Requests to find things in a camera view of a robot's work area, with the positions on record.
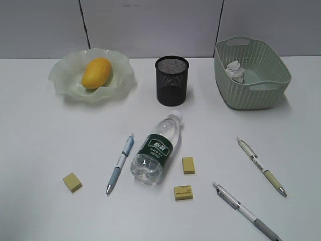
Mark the clear water bottle green label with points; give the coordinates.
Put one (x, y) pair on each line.
(148, 164)

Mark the yellow mango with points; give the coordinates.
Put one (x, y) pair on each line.
(96, 74)

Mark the white waste paper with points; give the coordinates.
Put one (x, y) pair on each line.
(235, 72)

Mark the blue white ballpoint pen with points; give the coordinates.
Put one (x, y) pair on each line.
(120, 163)

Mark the black mesh pen holder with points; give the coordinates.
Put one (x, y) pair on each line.
(171, 80)

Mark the yellow eraser centre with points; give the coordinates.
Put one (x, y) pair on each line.
(188, 165)

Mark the yellow eraser with red print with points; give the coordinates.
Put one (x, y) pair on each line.
(183, 192)

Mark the grey white mechanical pen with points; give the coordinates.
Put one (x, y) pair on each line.
(236, 205)

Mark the pale green wavy glass plate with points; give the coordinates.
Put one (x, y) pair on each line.
(67, 73)

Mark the yellow eraser far left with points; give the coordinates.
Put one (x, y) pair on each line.
(72, 182)

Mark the green woven plastic basket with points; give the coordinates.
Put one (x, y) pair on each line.
(266, 76)

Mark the beige white ballpoint pen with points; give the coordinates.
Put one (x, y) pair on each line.
(268, 175)

